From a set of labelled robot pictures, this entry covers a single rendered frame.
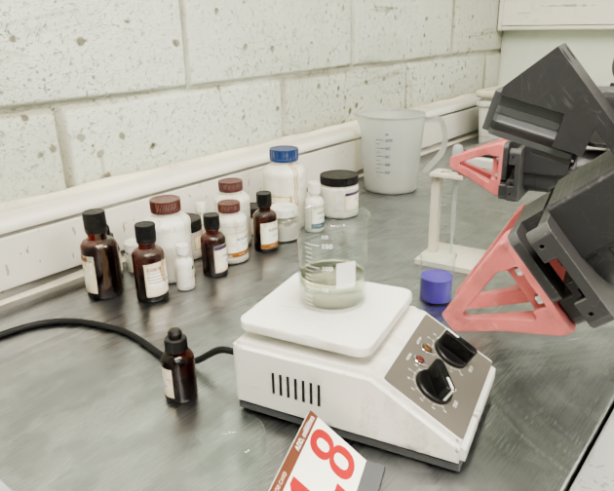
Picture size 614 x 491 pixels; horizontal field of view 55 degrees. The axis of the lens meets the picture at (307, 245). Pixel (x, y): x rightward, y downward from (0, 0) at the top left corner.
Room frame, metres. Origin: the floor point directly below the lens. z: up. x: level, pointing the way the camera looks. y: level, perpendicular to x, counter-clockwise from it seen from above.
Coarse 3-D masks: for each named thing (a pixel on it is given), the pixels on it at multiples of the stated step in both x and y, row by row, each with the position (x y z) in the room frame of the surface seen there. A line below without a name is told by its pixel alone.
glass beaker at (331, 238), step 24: (312, 216) 0.50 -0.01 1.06; (336, 216) 0.51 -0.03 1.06; (360, 216) 0.49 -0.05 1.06; (312, 240) 0.46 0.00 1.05; (336, 240) 0.45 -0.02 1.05; (360, 240) 0.46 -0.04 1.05; (312, 264) 0.46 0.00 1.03; (336, 264) 0.45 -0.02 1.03; (360, 264) 0.46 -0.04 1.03; (312, 288) 0.46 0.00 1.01; (336, 288) 0.45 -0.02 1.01; (360, 288) 0.46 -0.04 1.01; (336, 312) 0.45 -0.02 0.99
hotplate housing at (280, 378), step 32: (416, 320) 0.47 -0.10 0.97; (256, 352) 0.43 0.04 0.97; (288, 352) 0.42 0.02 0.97; (320, 352) 0.42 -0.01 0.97; (384, 352) 0.42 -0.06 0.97; (256, 384) 0.43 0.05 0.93; (288, 384) 0.41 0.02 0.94; (320, 384) 0.40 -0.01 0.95; (352, 384) 0.39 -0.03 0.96; (384, 384) 0.38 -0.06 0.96; (288, 416) 0.42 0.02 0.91; (320, 416) 0.40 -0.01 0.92; (352, 416) 0.39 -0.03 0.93; (384, 416) 0.38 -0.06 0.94; (416, 416) 0.37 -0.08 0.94; (384, 448) 0.38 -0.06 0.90; (416, 448) 0.37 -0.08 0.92; (448, 448) 0.36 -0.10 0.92
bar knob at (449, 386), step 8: (440, 360) 0.41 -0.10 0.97; (432, 368) 0.40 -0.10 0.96; (440, 368) 0.40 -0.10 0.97; (416, 376) 0.40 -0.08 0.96; (424, 376) 0.40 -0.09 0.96; (432, 376) 0.40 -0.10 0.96; (440, 376) 0.39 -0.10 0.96; (448, 376) 0.39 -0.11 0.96; (424, 384) 0.39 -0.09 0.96; (432, 384) 0.40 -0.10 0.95; (440, 384) 0.39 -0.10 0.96; (448, 384) 0.38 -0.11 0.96; (424, 392) 0.39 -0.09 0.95; (432, 392) 0.39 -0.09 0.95; (440, 392) 0.38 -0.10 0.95; (448, 392) 0.38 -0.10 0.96; (432, 400) 0.38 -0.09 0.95; (440, 400) 0.38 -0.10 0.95; (448, 400) 0.39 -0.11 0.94
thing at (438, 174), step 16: (432, 176) 0.79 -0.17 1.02; (448, 176) 0.77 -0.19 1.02; (464, 176) 0.76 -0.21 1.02; (432, 192) 0.79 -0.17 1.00; (432, 208) 0.79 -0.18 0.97; (432, 224) 0.79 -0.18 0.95; (432, 240) 0.79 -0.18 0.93; (464, 256) 0.77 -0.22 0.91; (480, 256) 0.77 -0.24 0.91; (464, 272) 0.73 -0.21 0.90
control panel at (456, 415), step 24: (432, 336) 0.46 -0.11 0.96; (408, 360) 0.42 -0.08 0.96; (432, 360) 0.43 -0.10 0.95; (480, 360) 0.46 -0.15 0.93; (408, 384) 0.39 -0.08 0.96; (456, 384) 0.41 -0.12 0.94; (480, 384) 0.43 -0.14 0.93; (432, 408) 0.38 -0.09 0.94; (456, 408) 0.39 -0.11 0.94; (456, 432) 0.36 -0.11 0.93
